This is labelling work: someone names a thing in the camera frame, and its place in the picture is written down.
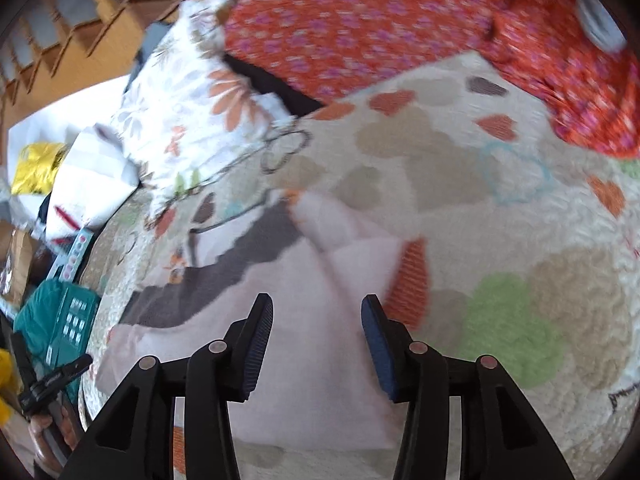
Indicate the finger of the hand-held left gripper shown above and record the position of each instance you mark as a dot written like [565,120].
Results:
[77,364]

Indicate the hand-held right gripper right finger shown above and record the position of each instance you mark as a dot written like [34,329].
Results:
[381,355]

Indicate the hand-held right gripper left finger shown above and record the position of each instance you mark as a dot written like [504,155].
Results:
[255,355]

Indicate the pink knit sweater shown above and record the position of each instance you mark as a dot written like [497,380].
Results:
[300,360]

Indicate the person's left hand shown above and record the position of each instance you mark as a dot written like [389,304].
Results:
[52,432]

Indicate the green printed box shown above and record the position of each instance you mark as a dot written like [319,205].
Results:
[72,320]

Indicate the teal cloth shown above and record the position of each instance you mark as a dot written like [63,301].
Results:
[35,315]

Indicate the cardboard box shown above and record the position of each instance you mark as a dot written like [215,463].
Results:
[17,265]

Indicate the white paper bag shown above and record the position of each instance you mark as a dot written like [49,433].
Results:
[92,175]

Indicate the heart pattern quilt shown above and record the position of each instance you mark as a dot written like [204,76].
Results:
[500,200]

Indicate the yellow plastic bag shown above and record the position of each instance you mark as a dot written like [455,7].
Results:
[37,167]

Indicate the floral white pillow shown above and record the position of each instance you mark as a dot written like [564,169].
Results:
[200,85]

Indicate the orange floral cloth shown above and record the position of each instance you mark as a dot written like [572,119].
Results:
[380,25]

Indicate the grey cloth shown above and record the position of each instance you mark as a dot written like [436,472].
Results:
[597,10]

